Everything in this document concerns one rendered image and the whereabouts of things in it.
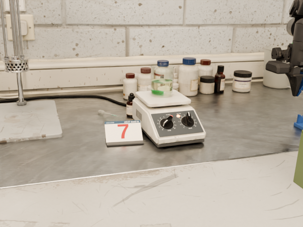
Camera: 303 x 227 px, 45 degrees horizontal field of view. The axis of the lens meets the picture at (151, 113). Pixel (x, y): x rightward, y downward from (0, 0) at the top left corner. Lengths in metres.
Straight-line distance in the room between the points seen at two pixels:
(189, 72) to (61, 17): 0.48
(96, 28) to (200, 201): 0.85
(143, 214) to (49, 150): 0.33
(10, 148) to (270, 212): 0.58
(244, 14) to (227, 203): 1.02
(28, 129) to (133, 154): 0.30
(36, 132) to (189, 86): 0.57
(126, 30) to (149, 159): 0.68
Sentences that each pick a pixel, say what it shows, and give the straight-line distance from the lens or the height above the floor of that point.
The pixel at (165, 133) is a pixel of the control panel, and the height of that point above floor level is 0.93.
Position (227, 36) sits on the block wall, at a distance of 1.55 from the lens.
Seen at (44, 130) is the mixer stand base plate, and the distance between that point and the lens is 0.97.
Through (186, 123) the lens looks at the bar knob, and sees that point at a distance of 0.91.
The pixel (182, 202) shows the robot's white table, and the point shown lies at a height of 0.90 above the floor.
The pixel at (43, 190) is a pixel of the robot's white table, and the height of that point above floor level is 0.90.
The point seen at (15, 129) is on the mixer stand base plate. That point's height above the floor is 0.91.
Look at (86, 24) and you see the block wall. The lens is 1.36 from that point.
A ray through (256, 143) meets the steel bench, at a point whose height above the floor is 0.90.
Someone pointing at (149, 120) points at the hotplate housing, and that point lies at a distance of 0.90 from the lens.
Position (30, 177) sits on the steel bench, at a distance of 0.78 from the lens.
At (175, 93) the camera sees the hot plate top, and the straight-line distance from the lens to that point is 1.01.
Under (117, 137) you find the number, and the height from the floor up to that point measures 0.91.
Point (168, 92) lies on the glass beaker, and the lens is 0.97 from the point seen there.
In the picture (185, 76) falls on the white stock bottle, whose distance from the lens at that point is 1.29.
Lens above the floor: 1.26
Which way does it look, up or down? 19 degrees down
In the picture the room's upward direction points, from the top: 2 degrees clockwise
